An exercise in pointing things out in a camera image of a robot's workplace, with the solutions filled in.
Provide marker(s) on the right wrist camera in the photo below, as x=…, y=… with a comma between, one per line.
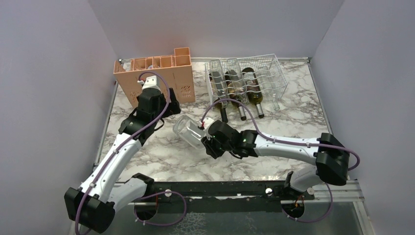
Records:
x=206, y=123

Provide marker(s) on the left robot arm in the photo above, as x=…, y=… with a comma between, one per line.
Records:
x=94, y=203

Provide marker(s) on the clear bottle silver cap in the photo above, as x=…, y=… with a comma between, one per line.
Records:
x=187, y=129

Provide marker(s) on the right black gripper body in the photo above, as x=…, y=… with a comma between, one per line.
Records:
x=215, y=147

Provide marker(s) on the green wine bottle silver neck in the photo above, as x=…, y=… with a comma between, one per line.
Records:
x=238, y=103

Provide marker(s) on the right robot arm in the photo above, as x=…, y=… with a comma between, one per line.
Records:
x=327, y=158

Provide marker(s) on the green Primitivo wine bottle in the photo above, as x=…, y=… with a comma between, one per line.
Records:
x=254, y=92

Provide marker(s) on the small clear glass bottle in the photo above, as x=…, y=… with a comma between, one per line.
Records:
x=233, y=64

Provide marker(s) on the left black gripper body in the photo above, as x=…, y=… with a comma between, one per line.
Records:
x=173, y=108

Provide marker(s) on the white wire wine rack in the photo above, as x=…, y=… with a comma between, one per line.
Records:
x=255, y=62

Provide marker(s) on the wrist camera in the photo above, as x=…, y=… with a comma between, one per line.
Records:
x=206, y=123
x=150, y=82

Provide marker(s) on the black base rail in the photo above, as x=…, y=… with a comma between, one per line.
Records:
x=217, y=197

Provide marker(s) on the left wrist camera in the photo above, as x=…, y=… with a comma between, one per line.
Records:
x=150, y=82

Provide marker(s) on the peach plastic crate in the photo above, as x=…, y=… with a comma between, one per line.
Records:
x=176, y=70

